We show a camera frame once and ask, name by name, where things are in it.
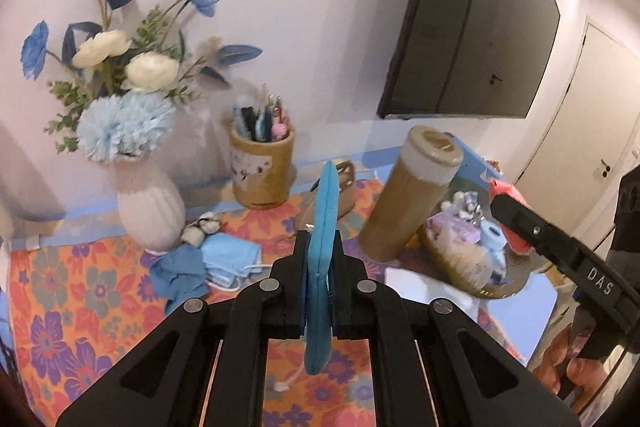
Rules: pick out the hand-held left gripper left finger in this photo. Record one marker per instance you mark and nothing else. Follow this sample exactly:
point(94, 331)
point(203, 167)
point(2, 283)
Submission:
point(298, 287)

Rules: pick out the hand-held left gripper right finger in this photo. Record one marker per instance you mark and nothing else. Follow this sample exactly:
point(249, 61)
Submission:
point(336, 287)

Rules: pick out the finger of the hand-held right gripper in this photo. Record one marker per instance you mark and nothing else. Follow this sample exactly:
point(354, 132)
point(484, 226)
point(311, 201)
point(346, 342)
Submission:
point(550, 242)

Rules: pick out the gold round basket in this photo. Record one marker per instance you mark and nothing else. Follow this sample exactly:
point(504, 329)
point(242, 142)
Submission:
point(515, 272)

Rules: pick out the person's right hand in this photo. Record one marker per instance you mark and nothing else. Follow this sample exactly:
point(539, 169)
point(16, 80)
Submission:
point(582, 374)

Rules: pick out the blue face mask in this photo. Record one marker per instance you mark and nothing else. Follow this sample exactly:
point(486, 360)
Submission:
point(230, 254)

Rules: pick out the large tissue pack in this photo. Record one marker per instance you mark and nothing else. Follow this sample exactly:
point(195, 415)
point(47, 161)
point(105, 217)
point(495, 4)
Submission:
point(415, 282)

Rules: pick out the fluffy cream plush ball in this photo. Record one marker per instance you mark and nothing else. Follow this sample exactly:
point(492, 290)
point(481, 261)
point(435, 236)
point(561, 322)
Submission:
point(467, 264)

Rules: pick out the plaid bow hair clip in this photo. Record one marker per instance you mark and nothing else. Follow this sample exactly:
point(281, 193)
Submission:
point(466, 203)

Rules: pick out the beige handbag-shaped pouch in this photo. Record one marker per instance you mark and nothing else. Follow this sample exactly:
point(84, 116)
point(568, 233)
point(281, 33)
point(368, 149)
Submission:
point(345, 187)

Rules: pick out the brown cylinder tumbler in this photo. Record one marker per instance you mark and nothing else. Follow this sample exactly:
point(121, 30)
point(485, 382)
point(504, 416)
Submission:
point(405, 207)

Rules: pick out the white door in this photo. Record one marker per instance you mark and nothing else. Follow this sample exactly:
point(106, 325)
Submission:
point(575, 117)

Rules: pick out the brown pen holder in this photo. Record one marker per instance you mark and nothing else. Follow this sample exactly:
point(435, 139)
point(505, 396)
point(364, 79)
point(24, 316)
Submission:
point(265, 177)

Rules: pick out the white black fabric bundle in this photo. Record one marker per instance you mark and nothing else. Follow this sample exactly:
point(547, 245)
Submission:
point(200, 227)

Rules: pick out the blue cloth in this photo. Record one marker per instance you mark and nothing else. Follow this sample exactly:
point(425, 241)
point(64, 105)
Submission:
point(177, 279)

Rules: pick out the bunch of pens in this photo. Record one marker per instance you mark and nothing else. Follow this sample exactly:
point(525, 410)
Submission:
point(262, 124)

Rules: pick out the white ribbed vase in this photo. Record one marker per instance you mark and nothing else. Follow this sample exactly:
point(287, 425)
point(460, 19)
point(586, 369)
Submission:
point(150, 207)

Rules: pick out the floral tablecloth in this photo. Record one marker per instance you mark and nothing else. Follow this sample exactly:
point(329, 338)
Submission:
point(75, 297)

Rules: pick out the blue and white flower bouquet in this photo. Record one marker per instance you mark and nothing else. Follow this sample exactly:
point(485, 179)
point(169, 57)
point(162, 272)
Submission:
point(125, 127)

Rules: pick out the wall television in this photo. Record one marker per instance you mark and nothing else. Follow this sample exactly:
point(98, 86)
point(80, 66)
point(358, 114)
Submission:
point(475, 32)

